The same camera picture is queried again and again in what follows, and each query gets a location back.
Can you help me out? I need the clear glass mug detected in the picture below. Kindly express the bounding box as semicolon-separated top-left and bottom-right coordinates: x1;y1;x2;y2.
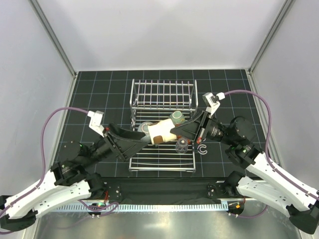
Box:
138;121;152;142

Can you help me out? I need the small clear shot glass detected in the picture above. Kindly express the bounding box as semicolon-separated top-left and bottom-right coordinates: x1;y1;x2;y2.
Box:
175;137;188;154

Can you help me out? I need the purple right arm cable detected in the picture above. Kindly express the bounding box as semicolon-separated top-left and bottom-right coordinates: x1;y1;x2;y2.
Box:
223;89;319;202

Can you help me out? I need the chrome wire dish rack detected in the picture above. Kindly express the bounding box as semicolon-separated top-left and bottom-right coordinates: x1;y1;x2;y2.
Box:
129;80;198;173

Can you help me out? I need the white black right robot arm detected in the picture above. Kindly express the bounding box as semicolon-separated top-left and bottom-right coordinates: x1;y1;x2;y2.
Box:
170;111;319;235

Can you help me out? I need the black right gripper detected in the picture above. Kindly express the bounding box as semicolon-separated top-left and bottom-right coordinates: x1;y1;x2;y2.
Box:
169;109;235;146

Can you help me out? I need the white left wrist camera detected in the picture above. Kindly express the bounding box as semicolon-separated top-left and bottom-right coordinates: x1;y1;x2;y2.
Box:
87;111;105;137

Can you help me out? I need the perforated aluminium cable rail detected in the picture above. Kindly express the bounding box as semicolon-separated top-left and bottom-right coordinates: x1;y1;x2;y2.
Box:
53;201;228;213

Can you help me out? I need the cream brown ceramic cup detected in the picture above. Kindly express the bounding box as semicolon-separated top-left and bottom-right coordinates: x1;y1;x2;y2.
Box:
148;119;177;145

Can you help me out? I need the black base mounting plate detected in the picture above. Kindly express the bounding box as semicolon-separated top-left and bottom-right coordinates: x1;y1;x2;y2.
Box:
103;177;243;205

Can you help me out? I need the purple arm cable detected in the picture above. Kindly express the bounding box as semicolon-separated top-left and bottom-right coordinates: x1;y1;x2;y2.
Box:
223;89;319;202
0;107;90;217

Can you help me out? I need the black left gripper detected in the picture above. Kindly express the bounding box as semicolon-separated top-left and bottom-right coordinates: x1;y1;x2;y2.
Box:
82;121;149;169

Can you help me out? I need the mint green ceramic mug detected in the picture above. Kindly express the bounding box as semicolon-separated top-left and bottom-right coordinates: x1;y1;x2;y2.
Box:
169;111;185;125

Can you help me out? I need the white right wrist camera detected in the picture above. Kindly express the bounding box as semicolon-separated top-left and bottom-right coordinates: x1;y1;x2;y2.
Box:
202;93;225;117

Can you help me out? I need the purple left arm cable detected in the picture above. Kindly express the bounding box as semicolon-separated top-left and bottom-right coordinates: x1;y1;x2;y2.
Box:
0;107;90;217

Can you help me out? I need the black grid table mat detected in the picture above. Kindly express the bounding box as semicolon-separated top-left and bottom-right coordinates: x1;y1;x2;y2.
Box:
54;69;265;178

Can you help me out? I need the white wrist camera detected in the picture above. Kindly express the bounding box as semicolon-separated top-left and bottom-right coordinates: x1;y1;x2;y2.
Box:
87;111;105;137
202;93;225;117

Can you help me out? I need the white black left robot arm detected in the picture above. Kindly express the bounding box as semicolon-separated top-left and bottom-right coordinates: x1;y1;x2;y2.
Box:
0;123;148;234

